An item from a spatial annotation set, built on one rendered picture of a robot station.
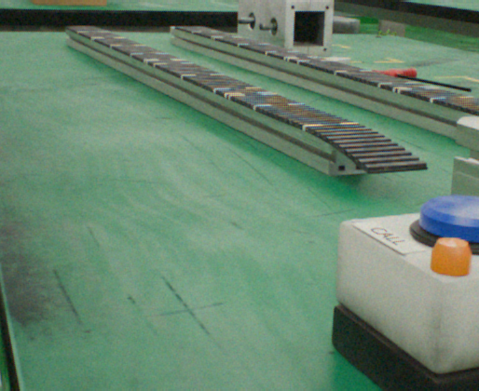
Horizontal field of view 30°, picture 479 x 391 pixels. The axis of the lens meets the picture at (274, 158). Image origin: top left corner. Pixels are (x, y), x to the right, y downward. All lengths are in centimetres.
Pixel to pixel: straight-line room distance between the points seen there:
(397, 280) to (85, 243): 24
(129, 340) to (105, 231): 16
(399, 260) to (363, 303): 3
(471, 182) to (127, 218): 22
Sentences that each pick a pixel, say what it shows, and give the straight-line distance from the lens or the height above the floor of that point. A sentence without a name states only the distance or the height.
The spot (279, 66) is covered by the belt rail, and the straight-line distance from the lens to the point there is 123.
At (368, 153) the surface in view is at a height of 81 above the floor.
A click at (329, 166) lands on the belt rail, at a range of 71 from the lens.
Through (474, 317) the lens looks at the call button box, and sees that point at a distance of 34.
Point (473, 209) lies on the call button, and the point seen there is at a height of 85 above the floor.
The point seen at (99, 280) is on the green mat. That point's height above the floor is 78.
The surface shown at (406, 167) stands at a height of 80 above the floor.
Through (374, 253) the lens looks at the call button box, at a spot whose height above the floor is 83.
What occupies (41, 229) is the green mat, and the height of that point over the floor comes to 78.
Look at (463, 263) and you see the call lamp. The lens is 34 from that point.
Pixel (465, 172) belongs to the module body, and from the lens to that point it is 51.
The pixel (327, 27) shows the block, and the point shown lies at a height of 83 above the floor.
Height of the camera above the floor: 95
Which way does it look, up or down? 13 degrees down
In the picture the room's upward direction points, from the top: 2 degrees clockwise
